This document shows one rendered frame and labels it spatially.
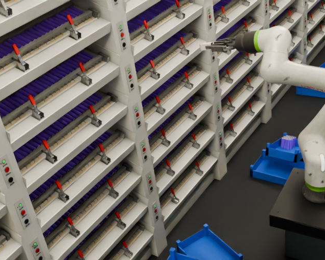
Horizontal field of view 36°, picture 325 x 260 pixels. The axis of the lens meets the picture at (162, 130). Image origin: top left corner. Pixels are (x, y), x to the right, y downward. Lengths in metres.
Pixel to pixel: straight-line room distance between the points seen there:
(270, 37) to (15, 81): 1.01
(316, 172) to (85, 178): 1.02
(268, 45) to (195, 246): 1.20
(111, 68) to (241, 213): 1.27
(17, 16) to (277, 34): 1.01
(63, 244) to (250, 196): 1.31
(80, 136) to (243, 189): 1.36
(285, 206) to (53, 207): 1.08
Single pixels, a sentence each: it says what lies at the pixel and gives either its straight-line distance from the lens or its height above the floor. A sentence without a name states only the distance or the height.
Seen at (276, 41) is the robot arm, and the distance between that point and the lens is 2.10.
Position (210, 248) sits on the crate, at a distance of 2.77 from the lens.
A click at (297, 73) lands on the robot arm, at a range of 2.10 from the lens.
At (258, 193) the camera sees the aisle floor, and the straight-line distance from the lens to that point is 3.08.
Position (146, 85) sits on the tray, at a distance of 2.32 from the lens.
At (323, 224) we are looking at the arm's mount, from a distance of 2.39.
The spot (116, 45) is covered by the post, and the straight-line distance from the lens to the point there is 2.08.
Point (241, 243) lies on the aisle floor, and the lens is 2.78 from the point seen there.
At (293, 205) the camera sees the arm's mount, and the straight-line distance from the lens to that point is 2.47.
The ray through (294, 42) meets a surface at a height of 0.37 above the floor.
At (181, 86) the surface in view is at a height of 0.76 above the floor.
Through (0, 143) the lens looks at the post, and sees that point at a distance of 1.74.
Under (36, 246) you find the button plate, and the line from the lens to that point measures 2.00.
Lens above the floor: 2.00
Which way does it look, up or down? 32 degrees down
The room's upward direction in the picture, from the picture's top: 9 degrees counter-clockwise
